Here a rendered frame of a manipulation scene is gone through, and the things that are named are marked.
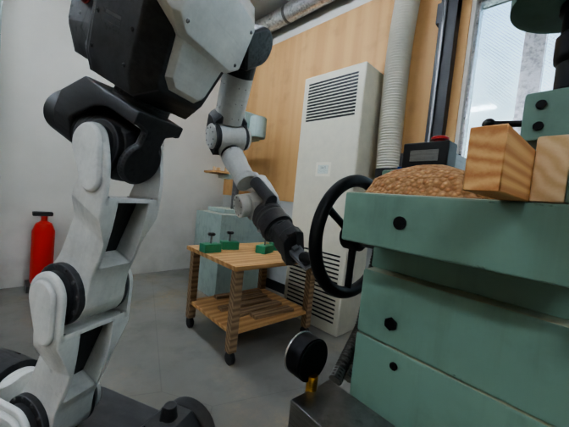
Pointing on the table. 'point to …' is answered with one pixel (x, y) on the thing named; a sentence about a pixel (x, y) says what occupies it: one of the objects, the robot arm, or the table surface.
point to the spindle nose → (562, 51)
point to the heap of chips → (423, 182)
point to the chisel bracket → (545, 115)
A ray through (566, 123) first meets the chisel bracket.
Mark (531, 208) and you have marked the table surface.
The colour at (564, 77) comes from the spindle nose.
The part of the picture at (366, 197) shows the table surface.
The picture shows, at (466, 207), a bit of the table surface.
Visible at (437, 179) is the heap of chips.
